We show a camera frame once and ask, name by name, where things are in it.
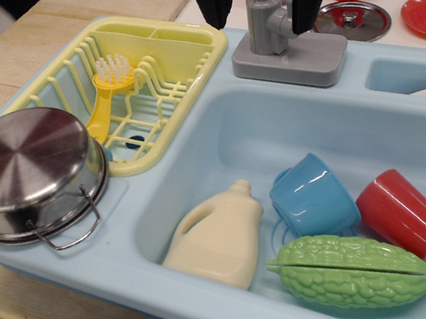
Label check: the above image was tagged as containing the grey toy faucet lever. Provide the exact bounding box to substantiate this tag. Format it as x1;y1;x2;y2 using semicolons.
232;0;348;87

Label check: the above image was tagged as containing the yellow dish rack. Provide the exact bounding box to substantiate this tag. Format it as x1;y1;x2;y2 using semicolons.
0;16;228;177

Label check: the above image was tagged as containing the steel pot lid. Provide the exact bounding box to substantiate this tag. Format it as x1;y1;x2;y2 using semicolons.
312;1;392;42

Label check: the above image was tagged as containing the red toy cup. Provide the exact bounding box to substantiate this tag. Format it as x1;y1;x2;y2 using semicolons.
356;170;426;262

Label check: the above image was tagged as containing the stainless steel pot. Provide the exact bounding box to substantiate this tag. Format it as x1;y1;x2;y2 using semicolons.
0;107;109;251

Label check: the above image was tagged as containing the green toy bitter gourd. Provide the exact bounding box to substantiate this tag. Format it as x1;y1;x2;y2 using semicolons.
265;234;426;309

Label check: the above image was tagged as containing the blue toy cup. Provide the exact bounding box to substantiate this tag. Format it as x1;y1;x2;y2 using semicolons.
269;153;361;237

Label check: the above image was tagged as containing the cream toy detergent bottle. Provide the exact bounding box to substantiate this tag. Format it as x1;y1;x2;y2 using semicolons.
162;179;264;290

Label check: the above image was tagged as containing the yellow dish brush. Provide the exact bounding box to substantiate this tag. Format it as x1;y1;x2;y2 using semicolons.
86;53;135;144

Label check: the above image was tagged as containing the light blue toy sink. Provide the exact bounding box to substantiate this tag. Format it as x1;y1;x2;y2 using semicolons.
0;26;426;319

